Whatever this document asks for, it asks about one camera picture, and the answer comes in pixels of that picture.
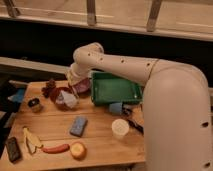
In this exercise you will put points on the yellow red apple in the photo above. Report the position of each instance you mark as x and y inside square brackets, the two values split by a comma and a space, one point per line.
[78, 150]

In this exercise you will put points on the red sausage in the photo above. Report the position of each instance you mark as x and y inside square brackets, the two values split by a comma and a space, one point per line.
[55, 150]

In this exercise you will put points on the purple bowl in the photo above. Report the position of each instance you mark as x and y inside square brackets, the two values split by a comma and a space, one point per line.
[83, 86]

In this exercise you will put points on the silver metal fork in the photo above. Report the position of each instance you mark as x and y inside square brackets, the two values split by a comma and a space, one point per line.
[73, 88]

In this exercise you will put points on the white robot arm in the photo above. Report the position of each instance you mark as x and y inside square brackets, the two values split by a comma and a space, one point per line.
[176, 106]

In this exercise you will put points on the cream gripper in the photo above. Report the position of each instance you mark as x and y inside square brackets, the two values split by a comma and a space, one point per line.
[73, 78]

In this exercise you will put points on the white plastic cup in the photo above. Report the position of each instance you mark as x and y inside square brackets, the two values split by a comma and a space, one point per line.
[120, 128]

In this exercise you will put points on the red bowl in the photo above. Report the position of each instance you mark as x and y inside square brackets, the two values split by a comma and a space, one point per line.
[54, 94]

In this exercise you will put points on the blue cloth at edge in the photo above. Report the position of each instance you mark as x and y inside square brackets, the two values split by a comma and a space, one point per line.
[18, 96]

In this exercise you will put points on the small dark jar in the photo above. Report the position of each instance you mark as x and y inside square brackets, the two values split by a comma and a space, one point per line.
[35, 105]

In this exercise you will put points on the green plastic tray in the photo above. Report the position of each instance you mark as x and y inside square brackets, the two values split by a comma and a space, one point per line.
[107, 88]

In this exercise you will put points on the light blue cup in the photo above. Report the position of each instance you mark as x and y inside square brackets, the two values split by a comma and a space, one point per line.
[116, 108]

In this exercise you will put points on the black handled knife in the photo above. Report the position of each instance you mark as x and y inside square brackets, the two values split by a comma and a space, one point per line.
[132, 122]

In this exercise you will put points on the blue sponge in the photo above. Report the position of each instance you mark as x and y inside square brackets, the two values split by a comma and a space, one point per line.
[78, 126]

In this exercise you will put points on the wooden table board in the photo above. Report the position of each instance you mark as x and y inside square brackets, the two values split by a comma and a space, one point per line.
[53, 126]

